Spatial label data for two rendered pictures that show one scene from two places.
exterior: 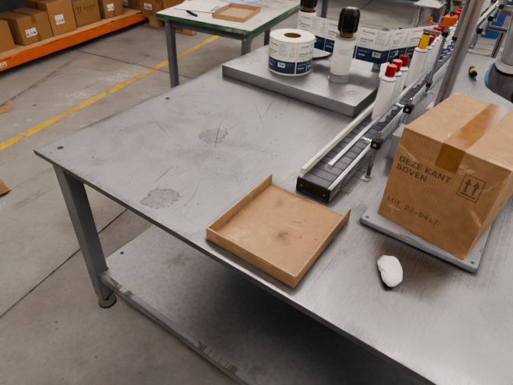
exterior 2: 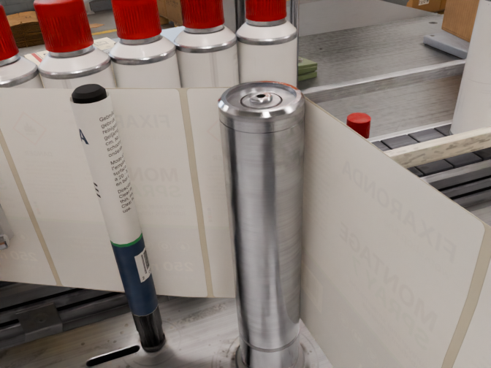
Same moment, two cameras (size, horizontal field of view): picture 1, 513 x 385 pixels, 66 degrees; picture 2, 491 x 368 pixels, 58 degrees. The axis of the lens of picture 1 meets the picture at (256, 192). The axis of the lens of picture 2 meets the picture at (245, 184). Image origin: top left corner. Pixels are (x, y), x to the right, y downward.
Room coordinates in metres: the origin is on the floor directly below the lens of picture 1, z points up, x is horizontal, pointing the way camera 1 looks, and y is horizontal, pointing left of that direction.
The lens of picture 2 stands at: (1.97, -0.42, 1.14)
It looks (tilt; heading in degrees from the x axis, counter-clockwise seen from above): 34 degrees down; 220
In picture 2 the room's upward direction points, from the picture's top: 4 degrees counter-clockwise
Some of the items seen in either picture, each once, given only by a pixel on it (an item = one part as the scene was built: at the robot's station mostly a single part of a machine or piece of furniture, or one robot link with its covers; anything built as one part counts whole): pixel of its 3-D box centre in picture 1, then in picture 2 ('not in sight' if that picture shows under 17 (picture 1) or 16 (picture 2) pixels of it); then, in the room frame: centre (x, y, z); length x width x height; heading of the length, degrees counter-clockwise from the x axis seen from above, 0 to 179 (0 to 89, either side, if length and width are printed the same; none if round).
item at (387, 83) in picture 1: (385, 93); not in sight; (1.33, -0.43, 0.98); 0.05 x 0.05 x 0.20
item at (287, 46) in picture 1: (290, 51); not in sight; (1.81, -0.12, 0.95); 0.20 x 0.20 x 0.14
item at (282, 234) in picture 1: (281, 222); not in sight; (0.77, -0.07, 0.85); 0.30 x 0.26 x 0.04; 147
